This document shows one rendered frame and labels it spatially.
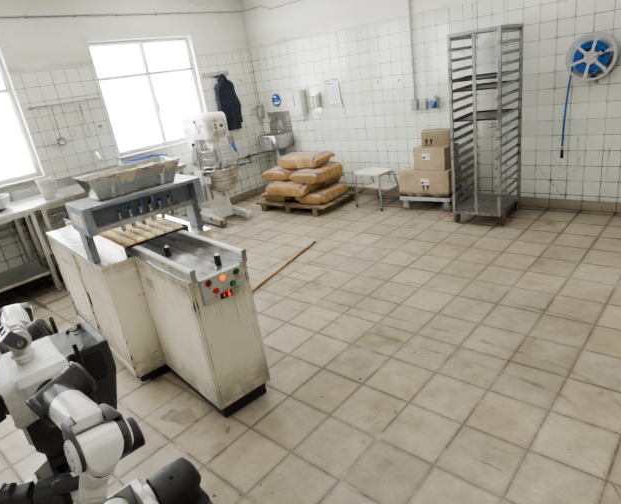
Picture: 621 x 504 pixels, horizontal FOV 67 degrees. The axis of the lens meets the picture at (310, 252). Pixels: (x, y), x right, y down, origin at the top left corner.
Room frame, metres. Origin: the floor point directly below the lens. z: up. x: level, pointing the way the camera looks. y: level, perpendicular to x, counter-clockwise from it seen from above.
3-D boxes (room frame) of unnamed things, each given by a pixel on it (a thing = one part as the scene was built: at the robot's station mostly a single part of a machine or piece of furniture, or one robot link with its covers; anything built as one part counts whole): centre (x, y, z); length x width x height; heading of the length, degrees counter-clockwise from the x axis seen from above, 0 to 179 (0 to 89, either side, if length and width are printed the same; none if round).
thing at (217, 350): (2.43, 0.68, 0.45); 0.70 x 0.34 x 0.90; 38
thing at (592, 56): (4.34, -2.73, 1.10); 0.41 x 0.17 x 1.10; 45
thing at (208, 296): (2.14, 0.46, 0.77); 0.24 x 0.04 x 0.14; 128
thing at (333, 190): (6.02, -0.30, 0.19); 0.72 x 0.42 x 0.15; 140
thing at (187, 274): (2.83, 1.18, 0.87); 2.01 x 0.03 x 0.07; 38
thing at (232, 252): (3.01, 0.95, 0.87); 2.01 x 0.03 x 0.07; 38
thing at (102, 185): (2.83, 0.99, 1.25); 0.56 x 0.29 x 0.14; 128
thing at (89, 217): (2.83, 0.99, 1.01); 0.72 x 0.33 x 0.34; 128
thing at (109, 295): (3.20, 1.29, 0.42); 1.28 x 0.72 x 0.84; 38
